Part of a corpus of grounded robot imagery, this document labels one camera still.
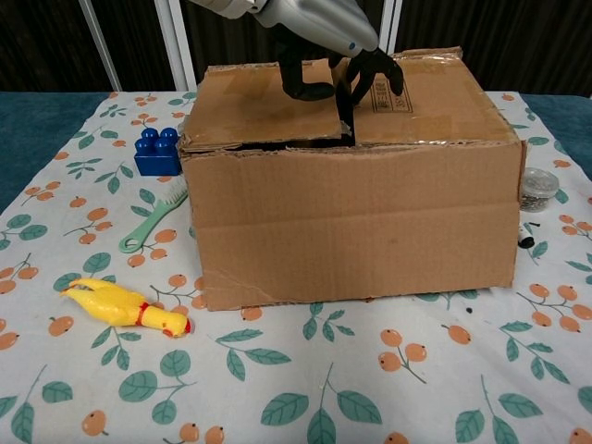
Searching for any brown cardboard box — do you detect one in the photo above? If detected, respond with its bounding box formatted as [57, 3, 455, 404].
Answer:
[178, 44, 528, 312]

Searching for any teal fabric table cover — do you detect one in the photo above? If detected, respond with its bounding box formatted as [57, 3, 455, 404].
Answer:
[0, 90, 592, 218]

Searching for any thin white frame post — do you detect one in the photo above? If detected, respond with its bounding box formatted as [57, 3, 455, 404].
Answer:
[78, 0, 122, 93]

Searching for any green plastic hairbrush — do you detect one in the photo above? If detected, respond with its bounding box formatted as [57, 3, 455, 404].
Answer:
[118, 178, 190, 254]

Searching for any clear jar of metal pins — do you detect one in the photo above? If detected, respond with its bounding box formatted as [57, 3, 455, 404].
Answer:
[520, 167, 561, 213]

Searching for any black white marker pen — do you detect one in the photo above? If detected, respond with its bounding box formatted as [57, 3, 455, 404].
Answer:
[516, 221, 536, 249]

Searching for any thick white frame post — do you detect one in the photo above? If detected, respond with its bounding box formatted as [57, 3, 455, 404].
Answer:
[154, 0, 199, 93]

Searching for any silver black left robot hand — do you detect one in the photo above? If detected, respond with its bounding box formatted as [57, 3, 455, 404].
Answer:
[252, 0, 408, 142]

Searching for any floral leaf fruit tablecloth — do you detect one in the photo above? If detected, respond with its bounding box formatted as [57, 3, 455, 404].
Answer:
[0, 91, 592, 444]

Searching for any blue toy building block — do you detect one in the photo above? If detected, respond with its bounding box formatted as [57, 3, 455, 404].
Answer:
[133, 127, 182, 178]

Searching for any yellow rubber chicken toy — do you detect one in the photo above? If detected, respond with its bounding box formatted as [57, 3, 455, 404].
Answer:
[58, 276, 194, 339]

